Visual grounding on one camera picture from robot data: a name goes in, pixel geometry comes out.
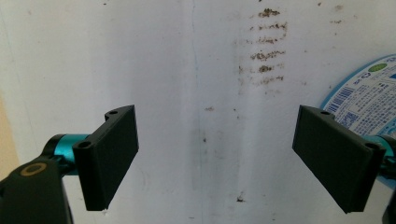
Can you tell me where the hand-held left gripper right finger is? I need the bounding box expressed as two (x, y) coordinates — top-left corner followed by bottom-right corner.
(291, 105), (396, 215)

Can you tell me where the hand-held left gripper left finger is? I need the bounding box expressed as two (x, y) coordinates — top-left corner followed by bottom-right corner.
(43, 105), (140, 212)

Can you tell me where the blue white labelled round container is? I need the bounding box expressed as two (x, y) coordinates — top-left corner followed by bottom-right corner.
(319, 53), (396, 190)

